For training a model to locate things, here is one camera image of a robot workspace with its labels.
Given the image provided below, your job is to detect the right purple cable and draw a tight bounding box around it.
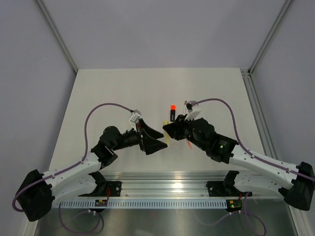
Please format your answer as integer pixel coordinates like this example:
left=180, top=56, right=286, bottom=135
left=190, top=98, right=315, bottom=182

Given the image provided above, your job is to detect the left circuit board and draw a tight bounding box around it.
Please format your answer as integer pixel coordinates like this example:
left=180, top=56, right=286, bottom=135
left=94, top=199, right=108, bottom=207

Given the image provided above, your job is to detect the yellow highlighter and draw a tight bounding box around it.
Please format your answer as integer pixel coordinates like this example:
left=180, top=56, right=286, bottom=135
left=163, top=120, right=170, bottom=146

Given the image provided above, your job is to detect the left frame post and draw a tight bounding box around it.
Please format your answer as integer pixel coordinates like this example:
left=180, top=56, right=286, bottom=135
left=34, top=0, right=79, bottom=74

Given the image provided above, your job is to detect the purple cable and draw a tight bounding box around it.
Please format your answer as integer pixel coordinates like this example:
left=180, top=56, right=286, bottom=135
left=190, top=98, right=315, bottom=182
left=12, top=102, right=135, bottom=212

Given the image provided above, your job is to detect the frame post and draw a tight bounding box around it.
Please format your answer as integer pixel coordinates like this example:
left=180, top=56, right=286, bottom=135
left=34, top=0, right=79, bottom=74
left=248, top=0, right=295, bottom=76

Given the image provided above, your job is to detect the white cable duct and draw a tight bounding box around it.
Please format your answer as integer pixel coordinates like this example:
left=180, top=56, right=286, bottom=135
left=56, top=198, right=227, bottom=209

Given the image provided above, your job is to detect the circuit board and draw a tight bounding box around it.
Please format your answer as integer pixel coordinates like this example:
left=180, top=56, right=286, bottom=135
left=226, top=199, right=243, bottom=212
left=94, top=199, right=108, bottom=207

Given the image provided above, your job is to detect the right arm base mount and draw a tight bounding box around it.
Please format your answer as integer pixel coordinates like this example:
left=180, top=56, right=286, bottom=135
left=206, top=171, right=252, bottom=197

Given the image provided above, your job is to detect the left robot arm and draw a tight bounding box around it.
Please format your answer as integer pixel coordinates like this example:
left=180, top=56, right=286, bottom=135
left=14, top=119, right=167, bottom=222

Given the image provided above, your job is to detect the black orange highlighter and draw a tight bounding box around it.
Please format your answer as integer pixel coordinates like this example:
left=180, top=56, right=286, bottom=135
left=170, top=105, right=176, bottom=122

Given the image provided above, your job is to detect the brown capped white pen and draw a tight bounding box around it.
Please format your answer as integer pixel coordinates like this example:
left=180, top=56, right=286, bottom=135
left=183, top=100, right=187, bottom=115

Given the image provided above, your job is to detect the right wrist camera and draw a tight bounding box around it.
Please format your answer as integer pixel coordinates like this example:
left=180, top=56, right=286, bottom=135
left=185, top=100, right=201, bottom=121

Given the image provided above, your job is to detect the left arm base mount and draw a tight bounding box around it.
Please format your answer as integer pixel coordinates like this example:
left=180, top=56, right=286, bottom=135
left=79, top=172, right=122, bottom=197

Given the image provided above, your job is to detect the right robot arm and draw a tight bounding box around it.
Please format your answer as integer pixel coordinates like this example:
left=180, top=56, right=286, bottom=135
left=163, top=115, right=315, bottom=211

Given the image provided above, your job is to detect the right circuit board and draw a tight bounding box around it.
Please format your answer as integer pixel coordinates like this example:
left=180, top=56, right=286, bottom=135
left=226, top=199, right=243, bottom=212

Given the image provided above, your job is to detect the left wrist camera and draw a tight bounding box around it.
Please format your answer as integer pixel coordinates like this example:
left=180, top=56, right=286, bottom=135
left=129, top=110, right=141, bottom=129

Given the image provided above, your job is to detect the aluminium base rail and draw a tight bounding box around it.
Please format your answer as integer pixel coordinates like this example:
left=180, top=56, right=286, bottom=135
left=46, top=171, right=300, bottom=197

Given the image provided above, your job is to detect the right side aluminium rail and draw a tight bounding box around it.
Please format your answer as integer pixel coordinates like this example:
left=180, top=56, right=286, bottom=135
left=240, top=68, right=273, bottom=153

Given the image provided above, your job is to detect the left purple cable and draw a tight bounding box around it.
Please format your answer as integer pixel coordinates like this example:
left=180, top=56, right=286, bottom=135
left=12, top=102, right=135, bottom=212

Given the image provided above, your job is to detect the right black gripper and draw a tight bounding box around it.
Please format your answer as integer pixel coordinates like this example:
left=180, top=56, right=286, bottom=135
left=163, top=114, right=208, bottom=151

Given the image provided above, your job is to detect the right frame post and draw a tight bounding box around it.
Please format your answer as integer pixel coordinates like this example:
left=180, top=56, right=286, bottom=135
left=248, top=0, right=295, bottom=76

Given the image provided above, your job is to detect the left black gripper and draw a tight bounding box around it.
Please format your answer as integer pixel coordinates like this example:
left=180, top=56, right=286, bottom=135
left=112, top=119, right=167, bottom=155

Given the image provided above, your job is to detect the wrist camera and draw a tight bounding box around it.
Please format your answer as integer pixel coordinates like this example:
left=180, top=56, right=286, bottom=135
left=185, top=100, right=201, bottom=121
left=129, top=110, right=141, bottom=129

